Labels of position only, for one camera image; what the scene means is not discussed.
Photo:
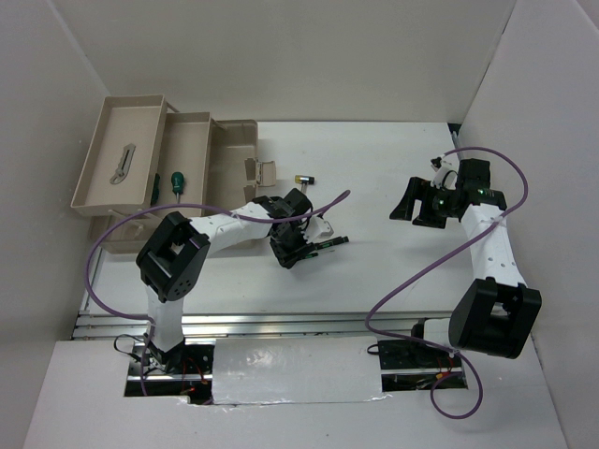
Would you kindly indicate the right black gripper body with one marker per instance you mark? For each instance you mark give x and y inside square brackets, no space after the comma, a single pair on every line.
[436,207]

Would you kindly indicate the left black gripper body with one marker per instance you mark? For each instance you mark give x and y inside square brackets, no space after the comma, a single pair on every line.
[292,245]

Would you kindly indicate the red black precision screwdriver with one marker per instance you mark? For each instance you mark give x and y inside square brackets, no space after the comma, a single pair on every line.
[323,245]

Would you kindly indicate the short green screwdriver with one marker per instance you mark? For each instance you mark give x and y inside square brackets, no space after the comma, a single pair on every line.
[177,185]

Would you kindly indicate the long green screwdriver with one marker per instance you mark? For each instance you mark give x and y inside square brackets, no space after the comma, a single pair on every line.
[156,190]

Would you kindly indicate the silver adjustable wrench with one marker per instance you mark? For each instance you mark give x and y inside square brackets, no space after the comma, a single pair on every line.
[123,167]

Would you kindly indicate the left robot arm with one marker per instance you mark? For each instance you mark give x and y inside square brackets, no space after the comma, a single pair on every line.
[171,260]

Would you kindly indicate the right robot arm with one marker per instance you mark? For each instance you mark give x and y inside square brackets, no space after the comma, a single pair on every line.
[497,312]

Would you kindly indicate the small rubber mallet hammer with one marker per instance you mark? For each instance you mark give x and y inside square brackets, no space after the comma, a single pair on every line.
[304,182]

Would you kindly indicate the silver foil tape sheet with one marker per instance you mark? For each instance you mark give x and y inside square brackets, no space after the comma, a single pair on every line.
[295,371]

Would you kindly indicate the beige plastic toolbox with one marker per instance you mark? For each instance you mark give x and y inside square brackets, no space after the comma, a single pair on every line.
[219,160]

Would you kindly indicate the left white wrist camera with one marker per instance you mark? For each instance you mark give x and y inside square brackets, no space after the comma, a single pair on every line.
[319,228]

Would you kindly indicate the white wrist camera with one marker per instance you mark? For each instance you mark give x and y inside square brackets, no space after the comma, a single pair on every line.
[319,228]
[445,173]

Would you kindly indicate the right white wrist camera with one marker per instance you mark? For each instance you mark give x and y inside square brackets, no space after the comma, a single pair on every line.
[445,173]

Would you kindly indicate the aluminium mounting rail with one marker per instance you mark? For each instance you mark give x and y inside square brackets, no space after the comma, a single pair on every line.
[94,327]

